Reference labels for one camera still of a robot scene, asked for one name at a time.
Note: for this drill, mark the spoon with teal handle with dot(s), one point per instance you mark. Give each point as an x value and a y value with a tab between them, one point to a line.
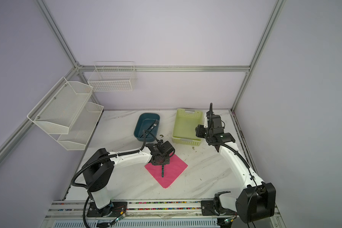
162	171

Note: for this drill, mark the white mesh two-tier shelf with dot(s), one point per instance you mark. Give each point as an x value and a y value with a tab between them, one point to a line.
67	115

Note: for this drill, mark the pink paper napkin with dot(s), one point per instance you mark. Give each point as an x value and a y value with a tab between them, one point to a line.
171	171

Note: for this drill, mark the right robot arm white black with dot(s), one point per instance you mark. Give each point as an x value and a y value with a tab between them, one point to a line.
253	199

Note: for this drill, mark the fork with teal handle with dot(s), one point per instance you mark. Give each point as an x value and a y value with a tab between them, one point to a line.
152	126

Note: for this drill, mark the light green perforated basket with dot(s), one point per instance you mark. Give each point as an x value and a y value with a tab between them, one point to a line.
184	127

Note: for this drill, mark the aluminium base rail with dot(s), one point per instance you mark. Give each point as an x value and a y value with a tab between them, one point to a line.
136	209

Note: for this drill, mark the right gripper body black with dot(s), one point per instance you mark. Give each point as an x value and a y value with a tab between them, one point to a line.
201	131

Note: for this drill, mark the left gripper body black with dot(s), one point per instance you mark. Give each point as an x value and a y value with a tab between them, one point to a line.
165	161

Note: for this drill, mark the white wire wall basket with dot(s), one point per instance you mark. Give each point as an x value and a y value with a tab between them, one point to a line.
113	76

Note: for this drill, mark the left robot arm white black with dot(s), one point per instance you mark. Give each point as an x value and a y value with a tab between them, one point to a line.
98	169

